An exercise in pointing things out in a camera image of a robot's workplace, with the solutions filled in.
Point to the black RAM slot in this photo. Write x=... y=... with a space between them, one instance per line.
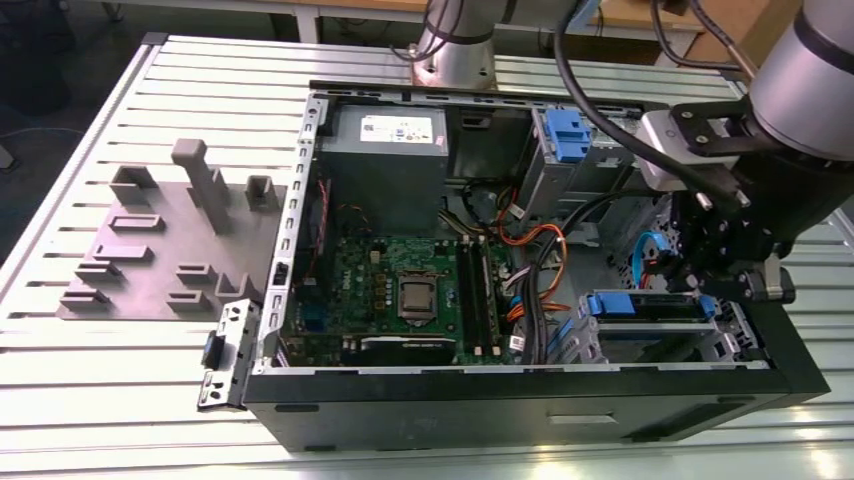
x=491 y=300
x=471 y=300

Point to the grey plastic parts rack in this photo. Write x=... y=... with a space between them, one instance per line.
x=168 y=260

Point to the wooden desk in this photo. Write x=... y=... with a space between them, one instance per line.
x=628 y=25

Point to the hard disk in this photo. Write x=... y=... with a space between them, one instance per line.
x=611 y=305

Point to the brown wooden cabinet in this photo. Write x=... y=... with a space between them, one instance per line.
x=768 y=20

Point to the blue black bracket latch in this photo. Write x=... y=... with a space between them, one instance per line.
x=214 y=350

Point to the white frame table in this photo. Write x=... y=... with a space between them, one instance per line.
x=308 y=27

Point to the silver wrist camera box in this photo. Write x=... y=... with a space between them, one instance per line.
x=668 y=140

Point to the black graphics card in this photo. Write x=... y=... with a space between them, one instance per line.
x=401 y=350

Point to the black open PC case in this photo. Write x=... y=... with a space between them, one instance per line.
x=468 y=415

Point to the metal disk bay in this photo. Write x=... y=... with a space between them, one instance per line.
x=657 y=328

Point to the green motherboard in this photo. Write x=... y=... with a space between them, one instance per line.
x=364 y=260

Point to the silver metal drive cage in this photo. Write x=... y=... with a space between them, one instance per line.
x=555 y=190

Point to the silver CPU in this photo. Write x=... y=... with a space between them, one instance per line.
x=418 y=296

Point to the metal expansion slot bracket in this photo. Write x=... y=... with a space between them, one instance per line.
x=217 y=392

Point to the grey power supply unit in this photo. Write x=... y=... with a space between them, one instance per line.
x=381 y=195

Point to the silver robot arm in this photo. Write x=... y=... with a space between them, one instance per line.
x=801 y=90

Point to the blue drive cage latch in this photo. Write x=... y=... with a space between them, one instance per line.
x=567 y=135

